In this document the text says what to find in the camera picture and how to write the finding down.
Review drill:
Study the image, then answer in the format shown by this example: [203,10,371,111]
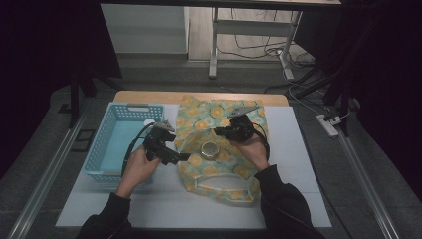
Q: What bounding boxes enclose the yellow patterned fabric bag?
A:
[174,95,269,204]

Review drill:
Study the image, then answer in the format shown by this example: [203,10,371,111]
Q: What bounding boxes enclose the dark curtain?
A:
[0,0,123,173]
[293,0,422,203]

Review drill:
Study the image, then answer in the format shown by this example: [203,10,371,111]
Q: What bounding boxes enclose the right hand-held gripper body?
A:
[228,105,260,142]

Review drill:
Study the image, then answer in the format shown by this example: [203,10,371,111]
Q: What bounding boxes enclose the person's left hand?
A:
[115,144,163,199]

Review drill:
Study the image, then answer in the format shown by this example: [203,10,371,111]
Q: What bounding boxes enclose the white power strip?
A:
[316,114,340,138]

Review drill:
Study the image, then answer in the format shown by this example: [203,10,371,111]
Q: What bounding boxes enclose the left hand-held gripper cable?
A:
[120,121,157,177]

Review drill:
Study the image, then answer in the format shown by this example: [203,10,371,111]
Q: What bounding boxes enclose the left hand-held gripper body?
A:
[142,119,177,162]

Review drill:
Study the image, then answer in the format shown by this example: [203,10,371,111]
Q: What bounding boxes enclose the white cabinet panel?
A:
[101,3,190,55]

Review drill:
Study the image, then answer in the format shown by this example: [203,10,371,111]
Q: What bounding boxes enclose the thick black floor cable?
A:
[263,66,332,98]

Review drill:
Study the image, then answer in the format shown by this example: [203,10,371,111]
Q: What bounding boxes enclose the black metal stand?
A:
[321,63,354,137]
[68,64,99,129]

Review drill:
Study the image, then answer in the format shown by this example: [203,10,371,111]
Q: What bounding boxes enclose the thin black floor cables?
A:
[217,8,317,68]

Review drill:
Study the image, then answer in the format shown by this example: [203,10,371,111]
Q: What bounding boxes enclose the white desk frame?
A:
[208,6,304,81]

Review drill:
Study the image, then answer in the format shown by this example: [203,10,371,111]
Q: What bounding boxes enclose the hand-held gripper cable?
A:
[252,122,272,163]
[120,121,157,177]

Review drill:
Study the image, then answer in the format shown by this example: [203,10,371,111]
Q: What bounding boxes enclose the wooden table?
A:
[113,90,290,108]

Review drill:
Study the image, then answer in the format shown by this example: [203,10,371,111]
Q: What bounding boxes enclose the round metal tin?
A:
[200,140,221,159]

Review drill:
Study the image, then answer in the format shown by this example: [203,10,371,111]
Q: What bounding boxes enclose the white power cable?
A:
[282,68,351,120]

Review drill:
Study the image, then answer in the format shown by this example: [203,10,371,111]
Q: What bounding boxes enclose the black floor bracket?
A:
[70,128,97,153]

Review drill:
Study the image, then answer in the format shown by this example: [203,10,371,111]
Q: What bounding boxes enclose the aluminium floor rail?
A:
[6,109,92,239]
[334,131,401,239]

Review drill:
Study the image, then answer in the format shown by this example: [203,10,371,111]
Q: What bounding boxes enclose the light blue perforated plastic basket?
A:
[83,102,166,184]

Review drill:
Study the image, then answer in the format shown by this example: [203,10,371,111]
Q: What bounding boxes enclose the person's right hand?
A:
[231,133,271,173]

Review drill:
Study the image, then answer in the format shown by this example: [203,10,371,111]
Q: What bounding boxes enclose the right hand-held gripper cable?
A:
[252,122,272,163]

